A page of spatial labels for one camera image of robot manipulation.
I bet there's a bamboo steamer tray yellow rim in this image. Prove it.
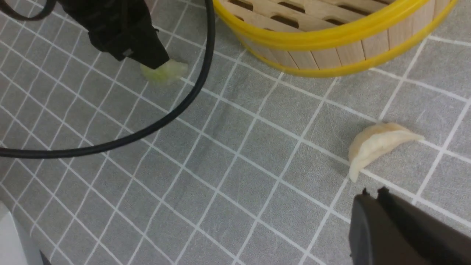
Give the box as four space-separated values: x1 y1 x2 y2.
213 0 457 78

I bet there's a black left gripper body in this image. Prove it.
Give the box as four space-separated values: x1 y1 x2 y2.
59 0 155 48

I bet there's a green dumpling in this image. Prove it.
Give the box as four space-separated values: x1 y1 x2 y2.
140 59 188 84

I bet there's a white dumpling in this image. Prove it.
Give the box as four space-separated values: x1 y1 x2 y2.
348 122 425 183

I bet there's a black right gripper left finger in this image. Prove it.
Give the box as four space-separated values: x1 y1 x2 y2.
349 188 429 265

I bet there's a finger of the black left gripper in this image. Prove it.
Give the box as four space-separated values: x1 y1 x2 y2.
88 24 170 69

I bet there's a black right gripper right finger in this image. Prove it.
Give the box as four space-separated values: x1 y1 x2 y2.
377 187 471 265

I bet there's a black cable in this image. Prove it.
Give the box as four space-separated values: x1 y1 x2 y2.
0 0 216 159

